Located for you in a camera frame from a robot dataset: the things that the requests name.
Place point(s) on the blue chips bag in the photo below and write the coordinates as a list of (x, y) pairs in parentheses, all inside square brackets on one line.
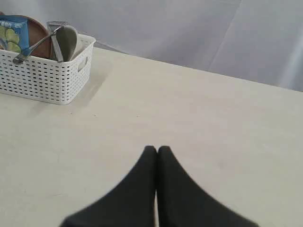
[(14, 34)]

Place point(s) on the silver fork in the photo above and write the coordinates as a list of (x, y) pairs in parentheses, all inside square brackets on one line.
[(23, 56)]

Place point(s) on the silver table knife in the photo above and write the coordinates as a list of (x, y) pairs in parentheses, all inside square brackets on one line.
[(52, 26)]

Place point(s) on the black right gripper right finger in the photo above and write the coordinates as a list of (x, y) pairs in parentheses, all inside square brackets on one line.
[(183, 203)]

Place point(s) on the white perforated plastic basket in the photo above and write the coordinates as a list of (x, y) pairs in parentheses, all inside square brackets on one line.
[(47, 80)]

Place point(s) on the pale green bowl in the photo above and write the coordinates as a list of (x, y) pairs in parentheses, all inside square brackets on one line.
[(69, 42)]

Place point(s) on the brown round plate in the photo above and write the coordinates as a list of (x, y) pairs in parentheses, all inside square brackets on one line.
[(37, 32)]

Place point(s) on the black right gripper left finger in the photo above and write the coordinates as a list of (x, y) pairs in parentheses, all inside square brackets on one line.
[(129, 204)]

